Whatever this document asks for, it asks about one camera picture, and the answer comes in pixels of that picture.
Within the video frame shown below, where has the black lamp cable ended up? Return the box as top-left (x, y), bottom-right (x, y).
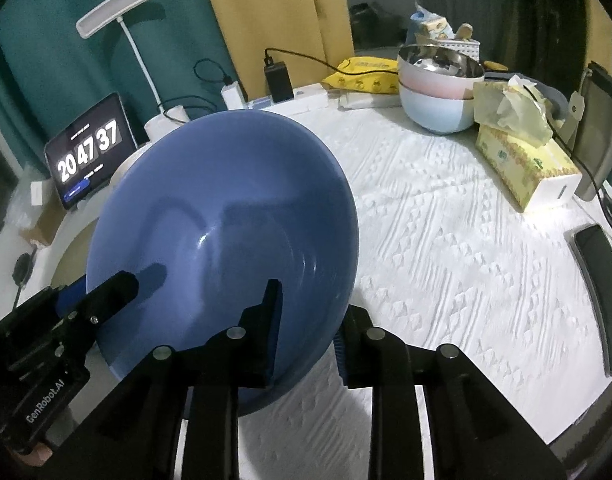
top-left (158, 102), bottom-right (217, 123)

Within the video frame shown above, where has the beige plate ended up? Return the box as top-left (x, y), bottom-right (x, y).
top-left (50, 195), bottom-right (112, 293)

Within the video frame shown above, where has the cardboard box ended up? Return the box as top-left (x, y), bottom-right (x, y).
top-left (18, 180), bottom-right (69, 247)

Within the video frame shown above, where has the white perforated strainer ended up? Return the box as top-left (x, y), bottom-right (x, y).
top-left (436, 35), bottom-right (482, 63)

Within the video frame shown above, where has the white desk lamp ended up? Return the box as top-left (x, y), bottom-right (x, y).
top-left (76, 0), bottom-right (193, 145)

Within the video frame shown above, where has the tablet with clock display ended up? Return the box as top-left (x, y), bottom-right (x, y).
top-left (43, 92), bottom-right (137, 211)

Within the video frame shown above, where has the yellowish tissue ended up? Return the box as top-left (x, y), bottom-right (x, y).
top-left (473, 75), bottom-right (554, 148)

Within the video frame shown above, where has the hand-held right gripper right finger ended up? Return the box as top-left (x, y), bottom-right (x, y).
top-left (335, 304), bottom-right (569, 480)

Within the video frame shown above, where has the white flat box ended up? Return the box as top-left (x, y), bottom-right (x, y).
top-left (338, 91), bottom-right (404, 111)

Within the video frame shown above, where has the white textured tablecloth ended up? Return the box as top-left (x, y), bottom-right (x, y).
top-left (136, 80), bottom-right (606, 480)

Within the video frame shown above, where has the silver metal appliance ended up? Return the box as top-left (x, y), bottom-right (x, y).
top-left (576, 62), bottom-right (612, 201)

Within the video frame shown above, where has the person's left hand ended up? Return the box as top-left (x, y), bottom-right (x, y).
top-left (13, 442), bottom-right (54, 467)

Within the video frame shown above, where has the yellow packet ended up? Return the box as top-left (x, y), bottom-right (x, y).
top-left (321, 55), bottom-right (404, 95)

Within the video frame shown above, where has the white charger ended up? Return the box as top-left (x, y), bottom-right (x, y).
top-left (221, 82), bottom-right (247, 110)

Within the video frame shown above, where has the blue snack pouch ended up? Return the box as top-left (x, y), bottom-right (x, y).
top-left (410, 2), bottom-right (457, 46)

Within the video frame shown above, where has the black phone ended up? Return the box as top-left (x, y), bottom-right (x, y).
top-left (573, 224), bottom-right (612, 377)

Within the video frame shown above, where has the white power strip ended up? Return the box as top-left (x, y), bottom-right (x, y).
top-left (246, 87), bottom-right (329, 116)

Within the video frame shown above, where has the dark blue bowl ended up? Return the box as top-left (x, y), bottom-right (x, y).
top-left (86, 111), bottom-right (361, 417)

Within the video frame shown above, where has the yellow tissue box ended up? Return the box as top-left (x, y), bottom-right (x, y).
top-left (474, 125), bottom-right (582, 212)

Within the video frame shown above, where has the black looped charger cable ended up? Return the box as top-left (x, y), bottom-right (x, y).
top-left (193, 59), bottom-right (234, 86)

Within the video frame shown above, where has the steel bowl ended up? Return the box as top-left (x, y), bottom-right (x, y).
top-left (397, 44), bottom-right (486, 81)

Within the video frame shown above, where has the teal curtain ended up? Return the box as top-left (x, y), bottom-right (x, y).
top-left (0, 0), bottom-right (237, 181)

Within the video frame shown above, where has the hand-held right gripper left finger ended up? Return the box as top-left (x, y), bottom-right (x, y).
top-left (51, 279), bottom-right (283, 480)

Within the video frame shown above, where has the light blue bowl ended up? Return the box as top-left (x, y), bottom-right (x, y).
top-left (401, 85), bottom-right (479, 135)

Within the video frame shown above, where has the plain pink bowl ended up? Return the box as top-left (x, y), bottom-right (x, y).
top-left (398, 67), bottom-right (479, 101)

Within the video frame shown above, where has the black charger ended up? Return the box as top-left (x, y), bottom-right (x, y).
top-left (264, 60), bottom-right (294, 102)

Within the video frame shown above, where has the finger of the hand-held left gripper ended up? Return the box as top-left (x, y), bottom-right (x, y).
top-left (66, 270), bottom-right (139, 352)
top-left (56, 277), bottom-right (89, 312)

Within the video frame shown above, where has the yellow curtain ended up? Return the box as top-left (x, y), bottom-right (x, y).
top-left (198, 0), bottom-right (357, 96)

